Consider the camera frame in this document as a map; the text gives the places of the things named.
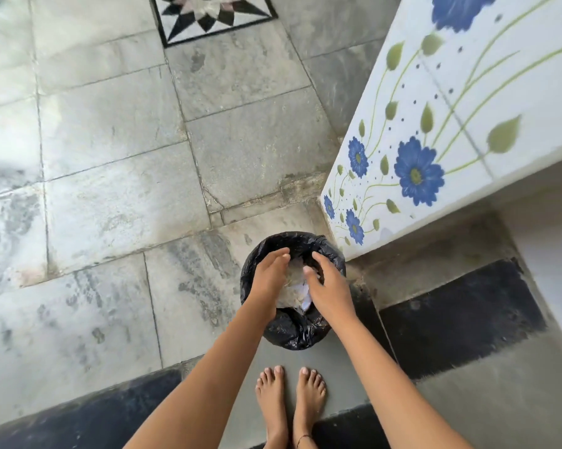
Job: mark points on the person's left foot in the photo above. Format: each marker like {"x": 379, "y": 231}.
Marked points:
{"x": 272, "y": 402}

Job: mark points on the person's left fingers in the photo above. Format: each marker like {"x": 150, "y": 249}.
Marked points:
{"x": 276, "y": 259}

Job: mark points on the person's foot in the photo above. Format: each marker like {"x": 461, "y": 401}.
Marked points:
{"x": 309, "y": 397}
{"x": 272, "y": 402}

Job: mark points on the white blue floral tiled counter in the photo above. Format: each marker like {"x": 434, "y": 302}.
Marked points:
{"x": 473, "y": 98}

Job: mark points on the person's left hand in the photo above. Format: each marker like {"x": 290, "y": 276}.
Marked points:
{"x": 264, "y": 280}

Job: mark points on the person's right hand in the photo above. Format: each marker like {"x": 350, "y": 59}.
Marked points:
{"x": 332, "y": 294}

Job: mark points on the thin dark anklet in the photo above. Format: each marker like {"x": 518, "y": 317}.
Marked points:
{"x": 303, "y": 437}

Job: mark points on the black garbage bag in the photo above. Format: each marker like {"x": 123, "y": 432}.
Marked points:
{"x": 295, "y": 329}

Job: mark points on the white crumpled paper waste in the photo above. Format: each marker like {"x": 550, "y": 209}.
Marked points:
{"x": 294, "y": 289}

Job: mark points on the person's right forearm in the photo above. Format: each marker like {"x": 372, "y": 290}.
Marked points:
{"x": 393, "y": 388}

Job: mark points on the person's right thumb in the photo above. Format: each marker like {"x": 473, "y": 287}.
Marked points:
{"x": 312, "y": 277}

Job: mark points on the person's left forearm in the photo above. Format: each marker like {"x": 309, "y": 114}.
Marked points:
{"x": 211, "y": 383}

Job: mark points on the person's right foot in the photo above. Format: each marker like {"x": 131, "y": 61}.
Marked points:
{"x": 309, "y": 397}

